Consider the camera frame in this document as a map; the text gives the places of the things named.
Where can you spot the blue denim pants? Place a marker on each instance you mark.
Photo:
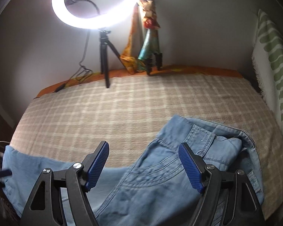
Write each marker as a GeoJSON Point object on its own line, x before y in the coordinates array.
{"type": "Point", "coordinates": [154, 190]}

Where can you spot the orange patterned cloth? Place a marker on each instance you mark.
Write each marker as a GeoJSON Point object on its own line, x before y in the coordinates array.
{"type": "Point", "coordinates": [142, 51]}

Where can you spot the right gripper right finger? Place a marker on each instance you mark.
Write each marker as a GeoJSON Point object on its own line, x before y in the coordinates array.
{"type": "Point", "coordinates": [193, 166]}

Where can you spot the beige plaid bed mat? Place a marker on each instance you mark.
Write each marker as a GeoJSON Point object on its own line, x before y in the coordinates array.
{"type": "Point", "coordinates": [69, 124]}

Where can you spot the white ring light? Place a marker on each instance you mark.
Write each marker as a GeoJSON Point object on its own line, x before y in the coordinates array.
{"type": "Point", "coordinates": [93, 14]}

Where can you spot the green striped white pillow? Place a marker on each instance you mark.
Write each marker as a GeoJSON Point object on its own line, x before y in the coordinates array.
{"type": "Point", "coordinates": [267, 60]}

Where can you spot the orange bed sheet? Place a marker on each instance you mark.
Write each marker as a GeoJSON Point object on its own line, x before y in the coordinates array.
{"type": "Point", "coordinates": [170, 69]}

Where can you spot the black tripod stand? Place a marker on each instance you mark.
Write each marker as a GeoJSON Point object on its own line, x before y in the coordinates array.
{"type": "Point", "coordinates": [105, 43]}

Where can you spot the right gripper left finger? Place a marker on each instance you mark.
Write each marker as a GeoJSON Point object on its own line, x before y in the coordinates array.
{"type": "Point", "coordinates": [95, 164]}

